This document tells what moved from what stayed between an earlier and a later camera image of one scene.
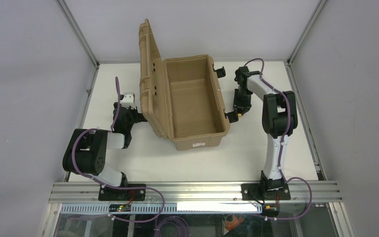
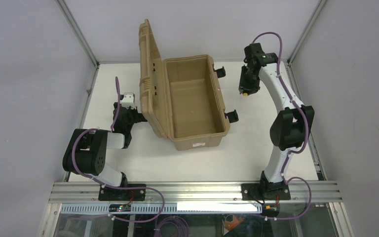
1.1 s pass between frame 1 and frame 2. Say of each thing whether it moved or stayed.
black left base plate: stayed
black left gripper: stayed
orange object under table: stayed
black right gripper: moved
